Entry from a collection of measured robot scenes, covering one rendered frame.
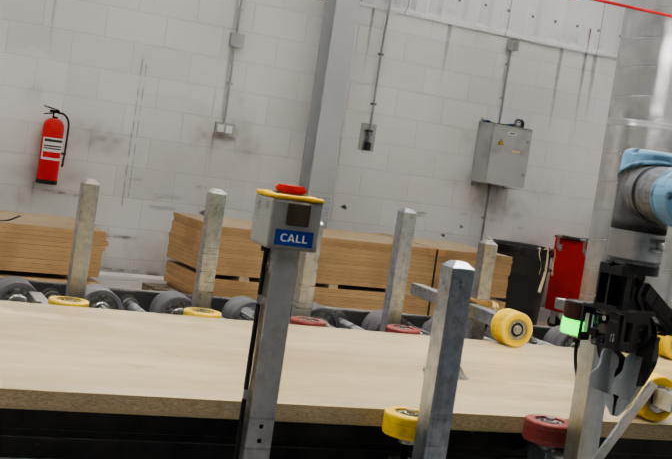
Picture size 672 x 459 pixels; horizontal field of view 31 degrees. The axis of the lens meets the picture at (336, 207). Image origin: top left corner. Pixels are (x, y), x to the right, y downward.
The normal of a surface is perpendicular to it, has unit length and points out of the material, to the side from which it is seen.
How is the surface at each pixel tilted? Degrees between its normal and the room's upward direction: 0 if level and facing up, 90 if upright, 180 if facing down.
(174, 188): 90
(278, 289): 90
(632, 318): 90
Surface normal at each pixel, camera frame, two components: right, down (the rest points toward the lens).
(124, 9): 0.47, 0.11
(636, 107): -0.68, -0.06
